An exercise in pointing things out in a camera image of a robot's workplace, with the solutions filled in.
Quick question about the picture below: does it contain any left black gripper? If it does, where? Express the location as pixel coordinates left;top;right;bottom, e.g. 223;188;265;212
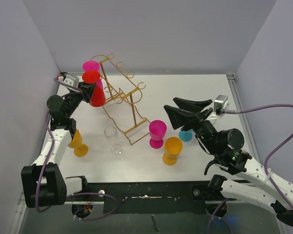
64;80;96;117

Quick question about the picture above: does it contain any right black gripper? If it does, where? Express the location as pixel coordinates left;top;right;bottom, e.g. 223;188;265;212
164;97;221;154

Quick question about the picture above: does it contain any red plastic wine glass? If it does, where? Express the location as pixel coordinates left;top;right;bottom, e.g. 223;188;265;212
82;70;106;107

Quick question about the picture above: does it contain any pink plastic wine glass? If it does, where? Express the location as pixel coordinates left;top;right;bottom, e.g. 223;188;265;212
83;60;103;89
149;120;167;149

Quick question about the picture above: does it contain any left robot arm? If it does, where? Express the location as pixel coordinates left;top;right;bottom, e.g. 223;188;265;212
21;82;96;212

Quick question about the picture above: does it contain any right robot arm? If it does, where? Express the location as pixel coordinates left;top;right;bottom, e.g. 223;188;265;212
164;95;293;227

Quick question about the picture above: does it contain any teal plastic wine glass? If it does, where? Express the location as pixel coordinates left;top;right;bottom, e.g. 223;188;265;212
178;130;193;142

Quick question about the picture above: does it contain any orange plastic wine glass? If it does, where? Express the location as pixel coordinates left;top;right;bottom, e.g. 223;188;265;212
162;137;183;166
68;129;88;157

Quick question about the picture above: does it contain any clear wine glass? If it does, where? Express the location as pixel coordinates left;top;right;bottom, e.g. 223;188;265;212
104;126;123;156

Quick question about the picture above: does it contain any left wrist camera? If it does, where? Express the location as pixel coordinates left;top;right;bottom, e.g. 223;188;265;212
54;75;80;92

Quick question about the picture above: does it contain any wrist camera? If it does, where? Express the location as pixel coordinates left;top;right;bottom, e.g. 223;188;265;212
54;75;80;92
213;95;229;118

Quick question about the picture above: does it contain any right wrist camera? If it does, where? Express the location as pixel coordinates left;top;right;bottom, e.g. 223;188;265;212
213;95;229;118

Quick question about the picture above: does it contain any gold wire wine glass rack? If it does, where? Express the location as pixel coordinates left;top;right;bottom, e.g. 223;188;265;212
90;53;150;145

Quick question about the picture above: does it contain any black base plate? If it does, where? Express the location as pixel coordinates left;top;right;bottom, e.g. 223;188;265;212
66;181;224;215

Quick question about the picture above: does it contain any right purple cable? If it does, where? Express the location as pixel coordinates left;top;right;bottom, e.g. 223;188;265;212
206;104;293;234

